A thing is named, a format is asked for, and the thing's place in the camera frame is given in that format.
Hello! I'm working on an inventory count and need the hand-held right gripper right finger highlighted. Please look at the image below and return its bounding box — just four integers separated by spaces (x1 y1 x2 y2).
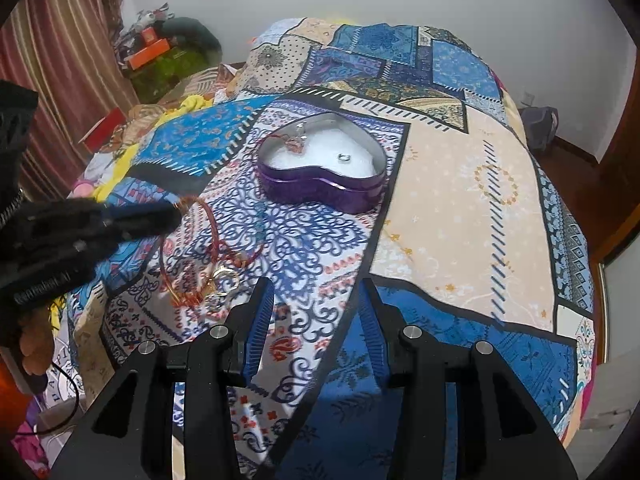
280 276 580 480

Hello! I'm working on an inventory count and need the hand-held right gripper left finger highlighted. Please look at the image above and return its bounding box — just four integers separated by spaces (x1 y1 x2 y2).
50 276 276 480

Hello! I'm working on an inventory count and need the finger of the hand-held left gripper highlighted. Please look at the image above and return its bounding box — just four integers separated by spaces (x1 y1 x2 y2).
100 202 183 236
75 230 138 266

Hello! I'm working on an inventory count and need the thin red bangle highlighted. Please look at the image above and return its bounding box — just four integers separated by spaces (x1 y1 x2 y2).
172 195 223 266

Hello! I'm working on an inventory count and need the purple heart-shaped tin box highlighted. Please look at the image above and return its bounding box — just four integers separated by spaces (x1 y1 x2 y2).
256 114 387 213

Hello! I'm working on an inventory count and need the person's left hand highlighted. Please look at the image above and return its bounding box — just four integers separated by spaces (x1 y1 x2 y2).
17 307 57 368

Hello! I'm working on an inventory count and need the flat red box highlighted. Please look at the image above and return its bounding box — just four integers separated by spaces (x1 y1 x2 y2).
80 107 126 154

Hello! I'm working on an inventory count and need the yellow cloth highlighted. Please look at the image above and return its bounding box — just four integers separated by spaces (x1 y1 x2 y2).
176 94 215 117

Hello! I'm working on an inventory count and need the white printed cloth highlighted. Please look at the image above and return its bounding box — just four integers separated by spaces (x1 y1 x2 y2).
44 332 103 413

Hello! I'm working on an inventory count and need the patchwork printed bed sheet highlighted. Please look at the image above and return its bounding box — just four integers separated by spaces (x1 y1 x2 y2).
65 16 599 480

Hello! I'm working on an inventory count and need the beige floral cloth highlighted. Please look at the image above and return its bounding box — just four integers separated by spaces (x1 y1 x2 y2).
187 62 247 103

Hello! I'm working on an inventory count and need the orange box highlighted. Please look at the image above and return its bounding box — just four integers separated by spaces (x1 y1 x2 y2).
125 37 172 72

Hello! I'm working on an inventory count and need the red silver pendant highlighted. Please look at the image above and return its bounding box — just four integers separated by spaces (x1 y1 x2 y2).
281 121 312 157

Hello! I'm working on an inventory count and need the dark green blanket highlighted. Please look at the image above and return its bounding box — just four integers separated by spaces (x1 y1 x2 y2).
124 16 224 104

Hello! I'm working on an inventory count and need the striped brown curtain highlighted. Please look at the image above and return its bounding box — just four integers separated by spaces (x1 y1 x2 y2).
0 0 127 202

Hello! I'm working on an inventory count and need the dark bag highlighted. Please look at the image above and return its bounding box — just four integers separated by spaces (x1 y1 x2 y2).
519 106 559 154

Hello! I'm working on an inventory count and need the brown wooden door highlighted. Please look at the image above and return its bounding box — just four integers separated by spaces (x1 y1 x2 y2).
595 110 640 321

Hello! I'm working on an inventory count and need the red bangle bracelet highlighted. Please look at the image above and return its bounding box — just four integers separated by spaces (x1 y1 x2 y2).
159 240 213 307

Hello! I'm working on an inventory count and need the black cable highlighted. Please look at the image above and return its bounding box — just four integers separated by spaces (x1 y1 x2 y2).
15 359 85 437

